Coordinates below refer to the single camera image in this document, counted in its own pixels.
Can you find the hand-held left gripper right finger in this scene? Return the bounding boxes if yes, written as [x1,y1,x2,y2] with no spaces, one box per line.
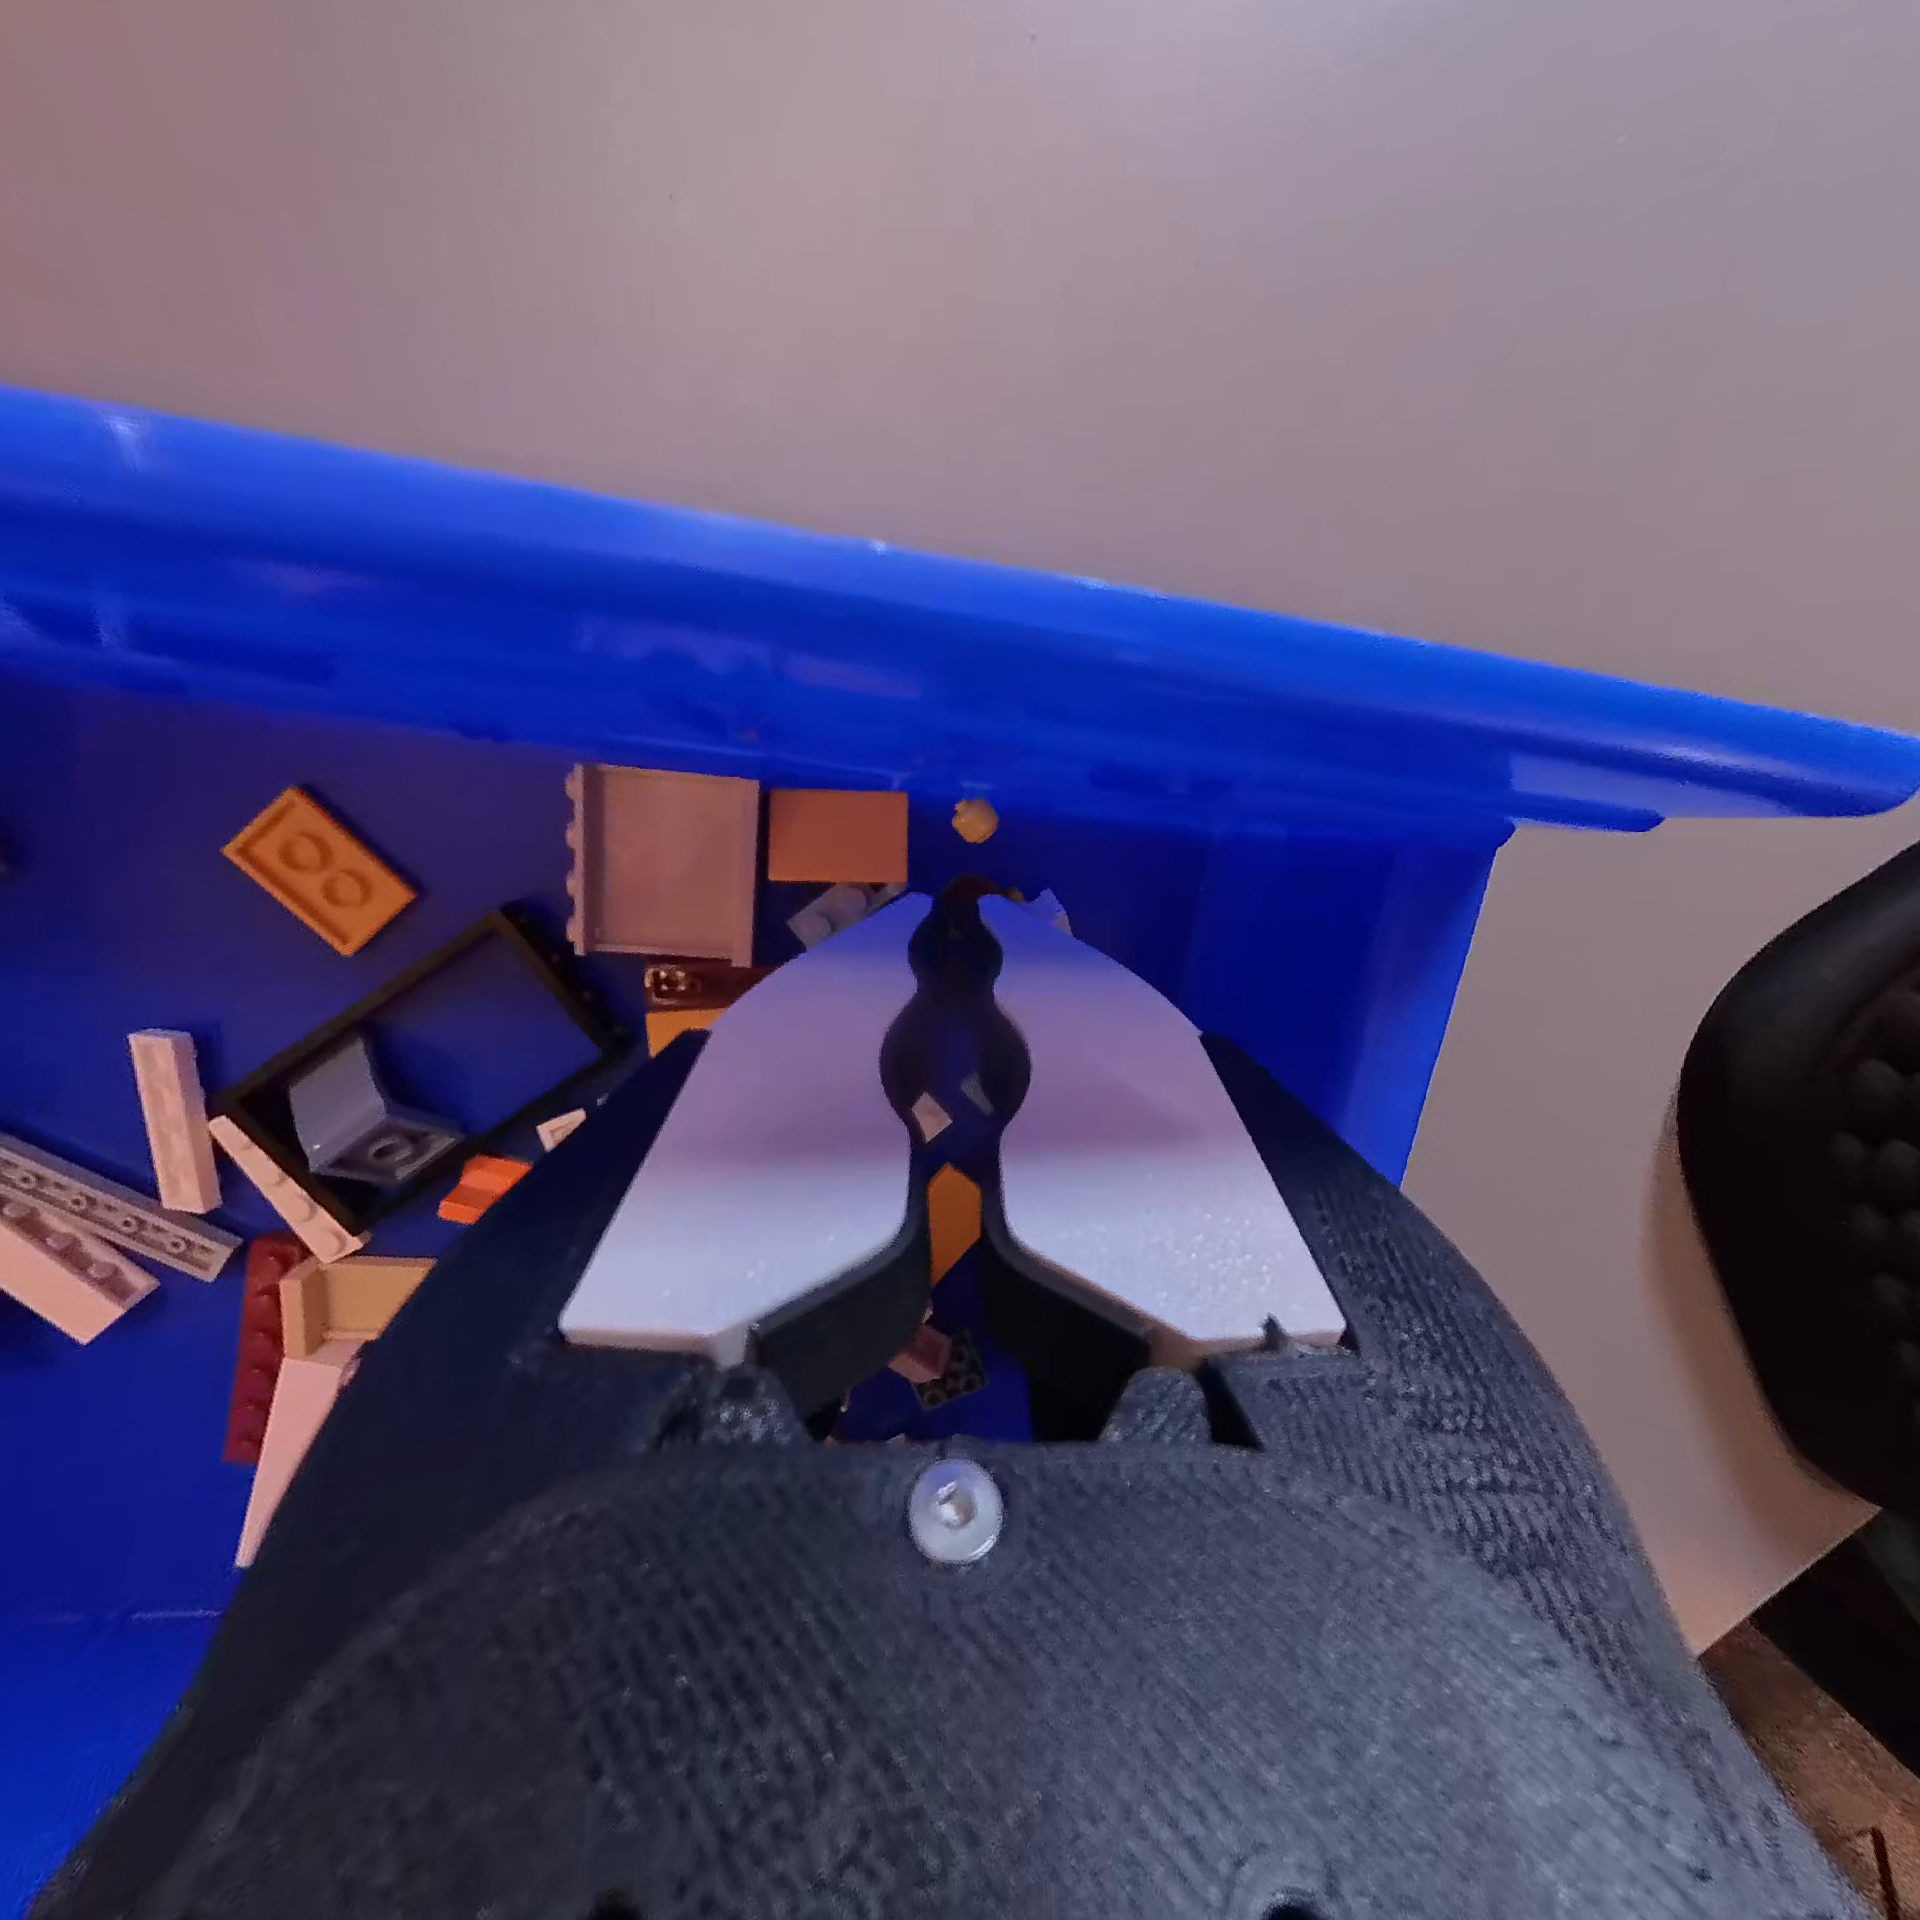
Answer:
[964,890,1353,1371]

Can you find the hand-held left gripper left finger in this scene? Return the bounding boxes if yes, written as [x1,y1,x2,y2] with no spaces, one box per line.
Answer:
[557,890,959,1371]

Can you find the scattered assorted lego bricks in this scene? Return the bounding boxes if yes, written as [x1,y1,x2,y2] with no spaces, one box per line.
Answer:
[0,757,1087,1574]

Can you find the blue plastic bin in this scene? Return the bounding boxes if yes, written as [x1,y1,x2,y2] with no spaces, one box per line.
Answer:
[0,383,1920,1920]

